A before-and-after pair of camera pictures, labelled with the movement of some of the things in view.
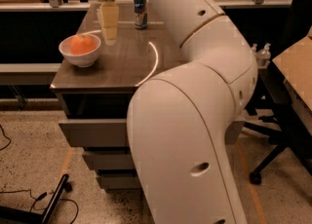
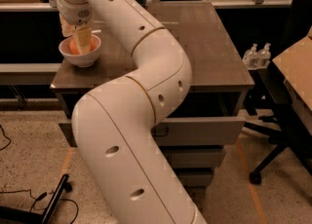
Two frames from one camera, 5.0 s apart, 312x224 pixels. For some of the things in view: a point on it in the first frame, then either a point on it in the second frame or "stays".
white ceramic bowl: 83,60 stays
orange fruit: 82,44 stays
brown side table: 294,64 stays
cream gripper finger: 109,15 → 84,34
